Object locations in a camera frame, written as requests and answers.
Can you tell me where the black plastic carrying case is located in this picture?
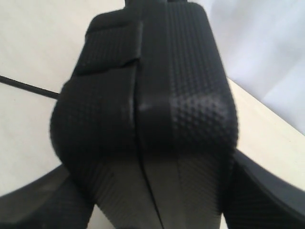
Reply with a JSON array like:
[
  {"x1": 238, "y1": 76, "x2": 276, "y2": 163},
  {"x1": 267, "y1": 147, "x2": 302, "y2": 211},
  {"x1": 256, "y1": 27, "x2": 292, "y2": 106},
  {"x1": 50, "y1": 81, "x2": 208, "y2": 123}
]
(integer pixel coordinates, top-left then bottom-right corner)
[{"x1": 50, "y1": 0, "x2": 238, "y2": 229}]

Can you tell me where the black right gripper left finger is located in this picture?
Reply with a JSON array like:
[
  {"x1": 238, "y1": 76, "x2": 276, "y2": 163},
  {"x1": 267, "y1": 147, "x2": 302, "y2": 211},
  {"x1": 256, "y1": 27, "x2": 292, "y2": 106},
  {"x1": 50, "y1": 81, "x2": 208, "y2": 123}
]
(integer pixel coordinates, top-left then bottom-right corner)
[{"x1": 0, "y1": 165, "x2": 94, "y2": 229}]

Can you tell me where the black cord with frayed end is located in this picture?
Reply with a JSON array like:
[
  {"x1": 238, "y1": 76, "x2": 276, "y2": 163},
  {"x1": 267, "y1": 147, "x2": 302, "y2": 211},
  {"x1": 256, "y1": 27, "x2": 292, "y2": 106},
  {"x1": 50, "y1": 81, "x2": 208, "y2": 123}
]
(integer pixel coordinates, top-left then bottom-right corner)
[{"x1": 0, "y1": 75, "x2": 60, "y2": 99}]

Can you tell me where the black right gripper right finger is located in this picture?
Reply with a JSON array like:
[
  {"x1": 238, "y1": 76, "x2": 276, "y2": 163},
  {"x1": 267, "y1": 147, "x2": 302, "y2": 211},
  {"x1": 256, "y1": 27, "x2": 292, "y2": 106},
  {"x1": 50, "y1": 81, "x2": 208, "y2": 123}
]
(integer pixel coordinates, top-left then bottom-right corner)
[{"x1": 224, "y1": 152, "x2": 305, "y2": 229}]

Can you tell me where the white backdrop curtain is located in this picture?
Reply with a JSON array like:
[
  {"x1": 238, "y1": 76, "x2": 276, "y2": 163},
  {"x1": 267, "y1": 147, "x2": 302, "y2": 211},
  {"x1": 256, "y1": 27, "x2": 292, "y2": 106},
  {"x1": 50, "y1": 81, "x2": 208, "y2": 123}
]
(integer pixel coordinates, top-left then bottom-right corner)
[{"x1": 201, "y1": 0, "x2": 305, "y2": 132}]

